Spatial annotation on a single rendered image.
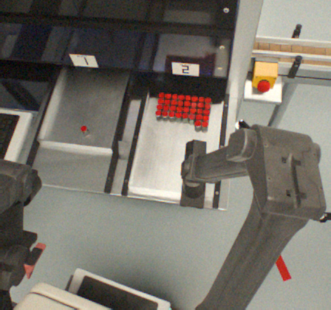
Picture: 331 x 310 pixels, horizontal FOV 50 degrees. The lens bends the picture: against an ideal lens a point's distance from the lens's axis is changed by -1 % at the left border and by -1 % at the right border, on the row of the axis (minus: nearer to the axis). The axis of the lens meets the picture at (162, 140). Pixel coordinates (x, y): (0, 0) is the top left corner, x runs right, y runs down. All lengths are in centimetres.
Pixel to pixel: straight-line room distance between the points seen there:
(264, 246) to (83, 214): 169
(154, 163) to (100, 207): 97
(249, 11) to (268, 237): 62
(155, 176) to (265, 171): 74
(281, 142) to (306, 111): 187
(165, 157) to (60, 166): 35
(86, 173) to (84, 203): 93
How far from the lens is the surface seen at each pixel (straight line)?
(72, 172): 121
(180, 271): 197
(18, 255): 78
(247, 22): 98
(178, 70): 117
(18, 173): 69
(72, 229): 210
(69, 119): 130
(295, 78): 136
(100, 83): 134
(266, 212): 44
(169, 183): 113
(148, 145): 119
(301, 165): 47
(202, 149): 92
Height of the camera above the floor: 196
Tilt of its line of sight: 65 degrees down
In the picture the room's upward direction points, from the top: 11 degrees counter-clockwise
